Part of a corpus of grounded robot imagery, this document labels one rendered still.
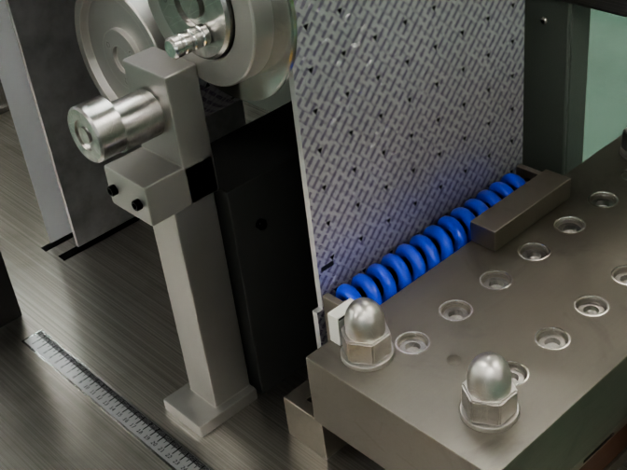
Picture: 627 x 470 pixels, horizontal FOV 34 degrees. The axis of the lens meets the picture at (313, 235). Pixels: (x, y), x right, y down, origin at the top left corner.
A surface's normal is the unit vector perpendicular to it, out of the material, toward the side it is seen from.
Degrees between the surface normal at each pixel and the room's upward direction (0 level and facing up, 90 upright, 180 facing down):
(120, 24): 90
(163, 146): 90
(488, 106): 90
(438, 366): 0
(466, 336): 0
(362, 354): 90
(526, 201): 0
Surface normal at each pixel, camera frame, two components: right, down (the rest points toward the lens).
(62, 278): -0.11, -0.82
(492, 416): -0.29, 0.57
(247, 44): -0.72, 0.45
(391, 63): 0.68, 0.36
